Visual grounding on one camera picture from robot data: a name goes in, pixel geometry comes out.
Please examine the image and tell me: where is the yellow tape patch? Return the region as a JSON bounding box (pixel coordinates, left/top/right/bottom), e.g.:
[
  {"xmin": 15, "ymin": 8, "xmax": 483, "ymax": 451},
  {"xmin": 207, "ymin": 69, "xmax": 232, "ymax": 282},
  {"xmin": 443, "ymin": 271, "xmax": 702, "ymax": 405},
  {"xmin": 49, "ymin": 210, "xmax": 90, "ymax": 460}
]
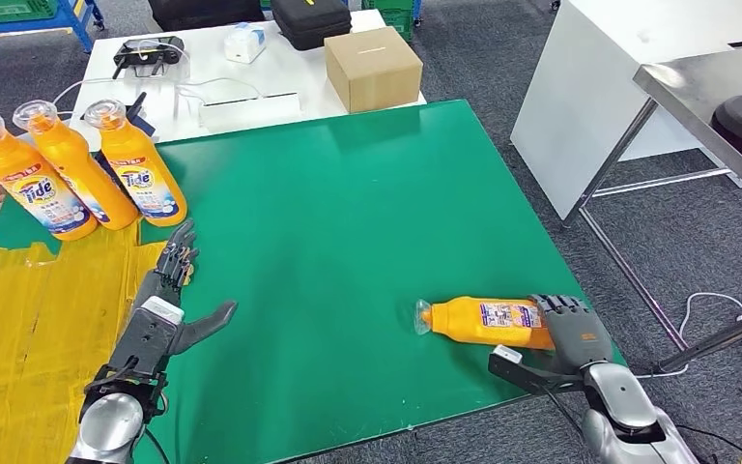
[{"xmin": 0, "ymin": 220, "xmax": 167, "ymax": 464}]

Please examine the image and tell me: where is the steel table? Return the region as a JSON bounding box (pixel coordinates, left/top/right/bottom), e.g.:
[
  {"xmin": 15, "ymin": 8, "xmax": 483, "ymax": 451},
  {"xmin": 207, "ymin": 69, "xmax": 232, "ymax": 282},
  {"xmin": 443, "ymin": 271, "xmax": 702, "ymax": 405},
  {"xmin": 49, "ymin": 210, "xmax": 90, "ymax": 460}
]
[{"xmin": 562, "ymin": 41, "xmax": 742, "ymax": 373}]

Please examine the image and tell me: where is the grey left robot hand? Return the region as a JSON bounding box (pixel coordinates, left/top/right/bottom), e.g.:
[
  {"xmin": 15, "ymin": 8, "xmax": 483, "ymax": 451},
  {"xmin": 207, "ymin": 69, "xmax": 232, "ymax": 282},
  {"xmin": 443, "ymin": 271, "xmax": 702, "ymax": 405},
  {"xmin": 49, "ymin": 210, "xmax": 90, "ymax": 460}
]
[{"xmin": 128, "ymin": 218, "xmax": 240, "ymax": 357}]

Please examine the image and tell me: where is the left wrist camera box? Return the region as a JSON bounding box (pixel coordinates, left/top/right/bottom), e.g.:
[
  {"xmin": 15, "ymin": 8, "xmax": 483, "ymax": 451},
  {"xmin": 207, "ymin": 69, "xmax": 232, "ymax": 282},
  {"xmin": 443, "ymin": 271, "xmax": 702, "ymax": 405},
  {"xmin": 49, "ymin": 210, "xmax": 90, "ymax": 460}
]
[{"xmin": 99, "ymin": 295, "xmax": 186, "ymax": 386}]

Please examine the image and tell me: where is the black hard case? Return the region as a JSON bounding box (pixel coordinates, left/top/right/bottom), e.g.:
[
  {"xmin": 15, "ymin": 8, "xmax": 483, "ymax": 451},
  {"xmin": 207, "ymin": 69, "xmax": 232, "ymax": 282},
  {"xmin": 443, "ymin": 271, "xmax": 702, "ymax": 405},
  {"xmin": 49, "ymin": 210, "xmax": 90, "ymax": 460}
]
[{"xmin": 271, "ymin": 0, "xmax": 353, "ymax": 51}]

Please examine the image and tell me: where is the blue tablet case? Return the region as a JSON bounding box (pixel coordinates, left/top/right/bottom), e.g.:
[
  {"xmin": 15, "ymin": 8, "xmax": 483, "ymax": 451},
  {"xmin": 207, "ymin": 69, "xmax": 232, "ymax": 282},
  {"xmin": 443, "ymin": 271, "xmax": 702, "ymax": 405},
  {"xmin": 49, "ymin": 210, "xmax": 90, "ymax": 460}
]
[{"xmin": 92, "ymin": 91, "xmax": 157, "ymax": 193}]

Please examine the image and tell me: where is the white floor cable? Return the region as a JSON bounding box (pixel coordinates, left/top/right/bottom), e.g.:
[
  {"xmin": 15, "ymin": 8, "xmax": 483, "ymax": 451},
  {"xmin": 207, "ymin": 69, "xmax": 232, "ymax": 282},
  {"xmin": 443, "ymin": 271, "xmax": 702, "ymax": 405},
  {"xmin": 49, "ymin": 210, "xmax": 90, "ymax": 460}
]
[{"xmin": 626, "ymin": 292, "xmax": 742, "ymax": 380}]

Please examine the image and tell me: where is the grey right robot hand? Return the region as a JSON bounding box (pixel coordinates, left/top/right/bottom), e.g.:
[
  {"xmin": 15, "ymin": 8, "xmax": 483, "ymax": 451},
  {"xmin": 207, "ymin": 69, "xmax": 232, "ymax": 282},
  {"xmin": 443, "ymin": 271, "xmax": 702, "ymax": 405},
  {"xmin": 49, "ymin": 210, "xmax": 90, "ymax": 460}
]
[{"xmin": 528, "ymin": 293, "xmax": 615, "ymax": 373}]

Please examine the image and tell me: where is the black metal bar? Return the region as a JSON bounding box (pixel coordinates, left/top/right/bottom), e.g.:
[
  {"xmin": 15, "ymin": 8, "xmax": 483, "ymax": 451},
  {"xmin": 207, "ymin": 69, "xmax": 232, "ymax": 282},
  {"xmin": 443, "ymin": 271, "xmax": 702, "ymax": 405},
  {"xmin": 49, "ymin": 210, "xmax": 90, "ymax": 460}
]
[{"xmin": 657, "ymin": 301, "xmax": 742, "ymax": 374}]

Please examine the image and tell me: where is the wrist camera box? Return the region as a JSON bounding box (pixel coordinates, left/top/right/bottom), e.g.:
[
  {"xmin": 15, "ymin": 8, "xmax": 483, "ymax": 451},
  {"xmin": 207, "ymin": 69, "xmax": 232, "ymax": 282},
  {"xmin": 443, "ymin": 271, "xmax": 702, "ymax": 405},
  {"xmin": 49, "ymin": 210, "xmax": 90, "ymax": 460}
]
[
  {"xmin": 99, "ymin": 295, "xmax": 186, "ymax": 386},
  {"xmin": 488, "ymin": 344, "xmax": 586, "ymax": 395}
]

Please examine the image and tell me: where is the black controller with antennas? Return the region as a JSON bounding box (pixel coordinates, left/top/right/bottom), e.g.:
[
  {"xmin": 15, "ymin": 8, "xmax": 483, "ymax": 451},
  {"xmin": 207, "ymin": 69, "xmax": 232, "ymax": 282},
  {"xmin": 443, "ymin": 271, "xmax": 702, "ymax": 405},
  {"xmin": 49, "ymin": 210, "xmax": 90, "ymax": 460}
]
[{"xmin": 112, "ymin": 36, "xmax": 191, "ymax": 79}]

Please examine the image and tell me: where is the green plastic crate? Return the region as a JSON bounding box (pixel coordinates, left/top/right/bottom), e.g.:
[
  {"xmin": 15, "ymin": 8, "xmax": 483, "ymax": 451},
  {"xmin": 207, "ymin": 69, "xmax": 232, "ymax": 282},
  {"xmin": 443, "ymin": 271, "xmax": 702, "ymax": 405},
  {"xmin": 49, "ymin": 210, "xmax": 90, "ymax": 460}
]
[
  {"xmin": 362, "ymin": 0, "xmax": 418, "ymax": 43},
  {"xmin": 0, "ymin": 0, "xmax": 60, "ymax": 23}
]

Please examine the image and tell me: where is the brown cardboard box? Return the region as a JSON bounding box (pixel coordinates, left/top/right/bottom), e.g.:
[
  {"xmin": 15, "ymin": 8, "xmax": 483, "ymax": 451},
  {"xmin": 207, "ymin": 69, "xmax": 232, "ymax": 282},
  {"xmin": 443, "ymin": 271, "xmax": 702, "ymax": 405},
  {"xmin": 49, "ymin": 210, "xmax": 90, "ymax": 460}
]
[{"xmin": 323, "ymin": 26, "xmax": 425, "ymax": 115}]

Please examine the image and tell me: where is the white table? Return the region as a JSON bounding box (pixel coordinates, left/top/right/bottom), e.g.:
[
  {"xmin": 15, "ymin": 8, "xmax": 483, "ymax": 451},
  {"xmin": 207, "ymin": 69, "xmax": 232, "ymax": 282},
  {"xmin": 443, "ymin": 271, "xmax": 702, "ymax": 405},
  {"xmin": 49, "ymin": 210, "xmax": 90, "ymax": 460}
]
[{"xmin": 67, "ymin": 9, "xmax": 428, "ymax": 155}]

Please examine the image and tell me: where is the black floor cable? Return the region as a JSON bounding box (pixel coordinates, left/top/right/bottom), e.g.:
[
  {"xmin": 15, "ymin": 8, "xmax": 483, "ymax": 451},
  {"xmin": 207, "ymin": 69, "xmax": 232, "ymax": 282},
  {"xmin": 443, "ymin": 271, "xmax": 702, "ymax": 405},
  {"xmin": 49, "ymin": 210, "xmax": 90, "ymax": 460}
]
[{"xmin": 674, "ymin": 422, "xmax": 742, "ymax": 462}]

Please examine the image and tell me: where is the white desk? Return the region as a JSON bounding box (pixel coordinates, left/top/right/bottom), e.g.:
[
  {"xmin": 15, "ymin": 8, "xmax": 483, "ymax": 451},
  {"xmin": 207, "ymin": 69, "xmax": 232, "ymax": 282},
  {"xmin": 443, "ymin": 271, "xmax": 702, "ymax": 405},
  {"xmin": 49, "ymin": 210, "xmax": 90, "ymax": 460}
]
[{"xmin": 510, "ymin": 0, "xmax": 742, "ymax": 222}]

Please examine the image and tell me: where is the black bag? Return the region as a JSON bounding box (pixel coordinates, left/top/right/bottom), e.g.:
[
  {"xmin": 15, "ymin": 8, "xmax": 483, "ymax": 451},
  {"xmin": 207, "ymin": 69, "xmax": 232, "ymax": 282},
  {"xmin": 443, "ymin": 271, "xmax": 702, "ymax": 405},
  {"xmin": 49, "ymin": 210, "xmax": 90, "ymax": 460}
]
[{"xmin": 148, "ymin": 0, "xmax": 267, "ymax": 32}]

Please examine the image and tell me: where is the small white box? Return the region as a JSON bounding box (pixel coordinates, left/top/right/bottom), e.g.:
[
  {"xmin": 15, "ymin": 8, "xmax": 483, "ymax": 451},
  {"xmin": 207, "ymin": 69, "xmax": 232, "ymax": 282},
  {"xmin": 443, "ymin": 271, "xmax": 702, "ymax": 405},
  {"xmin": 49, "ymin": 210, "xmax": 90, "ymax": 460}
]
[{"xmin": 223, "ymin": 22, "xmax": 268, "ymax": 66}]

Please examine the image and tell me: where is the long white power strip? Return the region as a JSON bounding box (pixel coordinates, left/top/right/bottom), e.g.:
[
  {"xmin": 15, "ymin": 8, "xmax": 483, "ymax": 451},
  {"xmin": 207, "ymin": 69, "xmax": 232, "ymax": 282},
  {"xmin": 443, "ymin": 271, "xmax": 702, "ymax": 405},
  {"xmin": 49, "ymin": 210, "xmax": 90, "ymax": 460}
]
[{"xmin": 199, "ymin": 92, "xmax": 303, "ymax": 132}]

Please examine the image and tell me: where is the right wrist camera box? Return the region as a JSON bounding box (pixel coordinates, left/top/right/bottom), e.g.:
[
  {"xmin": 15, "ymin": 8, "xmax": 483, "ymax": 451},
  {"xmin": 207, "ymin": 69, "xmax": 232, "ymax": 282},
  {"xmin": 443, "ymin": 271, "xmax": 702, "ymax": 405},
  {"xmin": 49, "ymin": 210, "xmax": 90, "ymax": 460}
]
[{"xmin": 488, "ymin": 344, "xmax": 586, "ymax": 395}]

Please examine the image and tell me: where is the orange detergent bottle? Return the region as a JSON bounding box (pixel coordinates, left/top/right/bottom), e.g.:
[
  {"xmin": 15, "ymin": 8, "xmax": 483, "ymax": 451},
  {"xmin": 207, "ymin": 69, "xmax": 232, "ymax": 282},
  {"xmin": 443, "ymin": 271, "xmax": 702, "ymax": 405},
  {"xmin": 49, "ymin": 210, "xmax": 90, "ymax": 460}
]
[
  {"xmin": 0, "ymin": 110, "xmax": 99, "ymax": 243},
  {"xmin": 414, "ymin": 295, "xmax": 557, "ymax": 352},
  {"xmin": 12, "ymin": 100, "xmax": 140, "ymax": 232},
  {"xmin": 82, "ymin": 99, "xmax": 188, "ymax": 228}
]

